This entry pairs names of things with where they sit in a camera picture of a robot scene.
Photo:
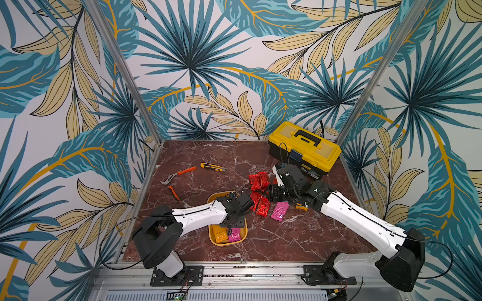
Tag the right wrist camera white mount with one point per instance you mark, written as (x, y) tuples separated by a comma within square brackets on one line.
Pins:
[(275, 170)]

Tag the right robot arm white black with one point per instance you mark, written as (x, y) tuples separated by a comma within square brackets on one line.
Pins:
[(400, 254)]

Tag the yellow plastic storage box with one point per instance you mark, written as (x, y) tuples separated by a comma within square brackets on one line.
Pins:
[(228, 229)]

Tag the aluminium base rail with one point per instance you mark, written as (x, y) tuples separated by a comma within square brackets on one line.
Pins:
[(239, 281)]

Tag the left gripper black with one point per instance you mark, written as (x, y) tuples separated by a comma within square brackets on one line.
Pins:
[(240, 224)]

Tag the orange handled pliers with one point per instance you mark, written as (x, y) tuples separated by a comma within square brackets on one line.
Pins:
[(172, 176)]

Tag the yellow black utility knife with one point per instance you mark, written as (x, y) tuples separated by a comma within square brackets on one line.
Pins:
[(212, 167)]

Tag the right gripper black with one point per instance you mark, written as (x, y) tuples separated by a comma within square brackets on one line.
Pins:
[(281, 187)]

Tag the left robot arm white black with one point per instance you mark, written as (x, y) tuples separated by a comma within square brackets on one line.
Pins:
[(157, 235)]

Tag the pink tea bag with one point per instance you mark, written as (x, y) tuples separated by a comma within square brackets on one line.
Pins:
[(234, 235), (280, 211)]

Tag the small orange tea bag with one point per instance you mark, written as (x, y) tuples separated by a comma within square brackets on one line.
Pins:
[(220, 234)]

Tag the orange yellow tea bag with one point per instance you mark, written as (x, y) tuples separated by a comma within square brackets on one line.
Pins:
[(302, 207)]

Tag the yellow black toolbox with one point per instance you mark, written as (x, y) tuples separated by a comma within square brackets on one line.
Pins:
[(313, 154)]

